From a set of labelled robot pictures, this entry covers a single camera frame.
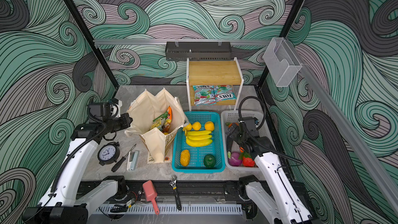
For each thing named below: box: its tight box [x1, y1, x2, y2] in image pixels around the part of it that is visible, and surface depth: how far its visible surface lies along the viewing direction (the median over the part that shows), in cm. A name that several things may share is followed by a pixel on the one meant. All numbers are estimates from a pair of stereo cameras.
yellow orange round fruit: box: [204, 121, 215, 132], surface depth 94 cm
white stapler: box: [126, 150, 140, 171], surface depth 83 cm
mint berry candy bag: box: [192, 85, 218, 107], surface depth 92 cm
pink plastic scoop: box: [142, 179, 160, 215], surface depth 74 cm
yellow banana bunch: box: [184, 129, 213, 147], surface depth 90 cm
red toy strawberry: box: [242, 152, 255, 167], surface depth 79 cm
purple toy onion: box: [228, 151, 243, 167], surface depth 79 cm
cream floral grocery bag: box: [124, 87, 189, 164], surface depth 81 cm
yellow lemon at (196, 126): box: [191, 121, 202, 131], surface depth 94 cm
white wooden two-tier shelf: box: [186, 57, 245, 111], surface depth 83 cm
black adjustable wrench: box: [168, 174, 182, 212], surface depth 76 cm
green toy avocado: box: [203, 154, 217, 168], surface depth 81 cm
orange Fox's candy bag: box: [163, 105, 173, 134], surface depth 92 cm
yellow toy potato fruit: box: [179, 149, 191, 167], surface depth 82 cm
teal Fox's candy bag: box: [213, 84, 237, 102], surface depth 94 cm
